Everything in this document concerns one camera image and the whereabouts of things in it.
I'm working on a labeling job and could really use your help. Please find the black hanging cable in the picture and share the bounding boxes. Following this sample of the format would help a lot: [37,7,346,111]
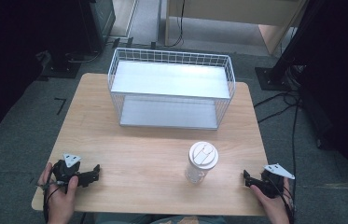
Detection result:
[167,0,186,49]

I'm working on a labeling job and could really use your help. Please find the white paper cup with lid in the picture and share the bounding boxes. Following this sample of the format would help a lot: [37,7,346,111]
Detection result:
[184,141,220,185]

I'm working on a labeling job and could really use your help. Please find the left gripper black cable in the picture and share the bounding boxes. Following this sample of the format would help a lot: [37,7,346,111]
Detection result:
[36,174,70,224]

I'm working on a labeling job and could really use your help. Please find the person's right hand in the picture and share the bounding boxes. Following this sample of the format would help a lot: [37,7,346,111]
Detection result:
[250,178,291,224]

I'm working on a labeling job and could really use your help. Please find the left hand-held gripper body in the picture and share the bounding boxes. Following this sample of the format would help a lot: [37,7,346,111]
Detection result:
[51,152,93,189]

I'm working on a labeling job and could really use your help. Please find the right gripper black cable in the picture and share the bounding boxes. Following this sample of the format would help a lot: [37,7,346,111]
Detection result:
[272,176,297,224]

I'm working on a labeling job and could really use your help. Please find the light wooden desk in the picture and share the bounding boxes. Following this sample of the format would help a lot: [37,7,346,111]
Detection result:
[164,0,308,56]

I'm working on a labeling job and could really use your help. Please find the black stand base plate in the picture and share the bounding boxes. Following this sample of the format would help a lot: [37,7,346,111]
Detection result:
[254,66,292,91]
[41,50,83,79]

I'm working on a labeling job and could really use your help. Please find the dark monitor cabinet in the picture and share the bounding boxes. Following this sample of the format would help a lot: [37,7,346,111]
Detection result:
[77,0,117,54]

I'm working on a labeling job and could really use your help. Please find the black floor cables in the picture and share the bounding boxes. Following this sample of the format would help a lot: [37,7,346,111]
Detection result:
[253,90,303,188]

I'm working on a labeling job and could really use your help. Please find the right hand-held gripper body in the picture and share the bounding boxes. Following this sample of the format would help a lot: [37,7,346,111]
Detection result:
[255,163,296,199]

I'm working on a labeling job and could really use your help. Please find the white wire shelf rack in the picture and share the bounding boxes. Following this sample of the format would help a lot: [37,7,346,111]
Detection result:
[107,47,237,131]

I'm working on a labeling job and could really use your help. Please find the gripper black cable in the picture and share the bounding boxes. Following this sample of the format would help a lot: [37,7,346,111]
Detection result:
[272,176,297,224]
[36,174,70,224]

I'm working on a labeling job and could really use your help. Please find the person's left hand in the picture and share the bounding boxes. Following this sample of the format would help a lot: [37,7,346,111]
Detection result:
[37,161,79,224]

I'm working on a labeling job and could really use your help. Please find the dark curtain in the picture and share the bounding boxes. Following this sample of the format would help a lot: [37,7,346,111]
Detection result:
[0,0,84,143]
[278,0,348,200]

